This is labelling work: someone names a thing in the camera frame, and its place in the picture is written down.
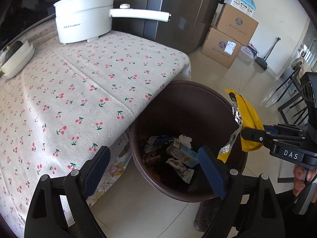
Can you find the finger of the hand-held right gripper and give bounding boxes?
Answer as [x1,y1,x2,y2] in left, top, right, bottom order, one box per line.
[264,124,306,134]
[241,126,307,150]

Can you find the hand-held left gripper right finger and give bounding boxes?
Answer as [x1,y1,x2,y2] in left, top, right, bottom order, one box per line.
[198,146,285,238]

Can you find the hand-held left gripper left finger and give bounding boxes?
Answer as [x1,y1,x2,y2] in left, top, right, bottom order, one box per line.
[23,146,111,238]

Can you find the yellow snack packet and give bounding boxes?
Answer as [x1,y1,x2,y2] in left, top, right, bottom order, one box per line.
[217,89,264,163]

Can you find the small blue white box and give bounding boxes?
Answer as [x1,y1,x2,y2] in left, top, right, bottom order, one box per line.
[173,139,199,168]

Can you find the white printed wrapper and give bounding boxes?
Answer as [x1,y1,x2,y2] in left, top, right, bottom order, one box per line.
[165,158,195,184]

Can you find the white tissue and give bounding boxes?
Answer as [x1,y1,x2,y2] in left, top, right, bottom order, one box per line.
[178,134,193,149]

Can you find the red snack packet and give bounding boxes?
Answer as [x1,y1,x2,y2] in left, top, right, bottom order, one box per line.
[143,153,162,168]

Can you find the blue almond print box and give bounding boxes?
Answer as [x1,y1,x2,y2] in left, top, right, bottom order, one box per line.
[154,134,175,146]

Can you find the brown plastic trash bin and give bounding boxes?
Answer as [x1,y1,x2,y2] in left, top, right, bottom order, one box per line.
[129,80,248,202]

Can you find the person's right hand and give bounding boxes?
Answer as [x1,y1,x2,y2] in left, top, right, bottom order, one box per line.
[293,165,317,197]

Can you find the black metal chair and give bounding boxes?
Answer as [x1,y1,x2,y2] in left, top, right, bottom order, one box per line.
[275,62,311,127]

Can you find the broom with dustpan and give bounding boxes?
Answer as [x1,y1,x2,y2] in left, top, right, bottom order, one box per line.
[255,37,281,70]

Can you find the small blue white pack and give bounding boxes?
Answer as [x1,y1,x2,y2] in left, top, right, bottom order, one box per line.
[239,44,259,60]

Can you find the cherry print tablecloth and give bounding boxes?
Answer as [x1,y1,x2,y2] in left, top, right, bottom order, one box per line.
[0,17,192,231]

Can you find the large cardboard box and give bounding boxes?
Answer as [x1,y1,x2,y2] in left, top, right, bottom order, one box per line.
[215,4,259,45]
[201,27,244,69]

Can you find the light blue printed box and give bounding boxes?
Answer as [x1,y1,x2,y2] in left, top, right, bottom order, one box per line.
[225,0,256,17]

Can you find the grey refrigerator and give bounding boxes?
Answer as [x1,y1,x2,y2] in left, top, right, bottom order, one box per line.
[109,0,223,54]

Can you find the dark green pumpkin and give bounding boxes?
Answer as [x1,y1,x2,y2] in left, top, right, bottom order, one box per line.
[5,40,24,60]

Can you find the white electric cooking pot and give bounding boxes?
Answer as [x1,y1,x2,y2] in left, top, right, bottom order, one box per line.
[53,0,172,45]

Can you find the black microwave oven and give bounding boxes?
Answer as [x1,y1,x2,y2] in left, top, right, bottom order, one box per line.
[0,0,87,52]

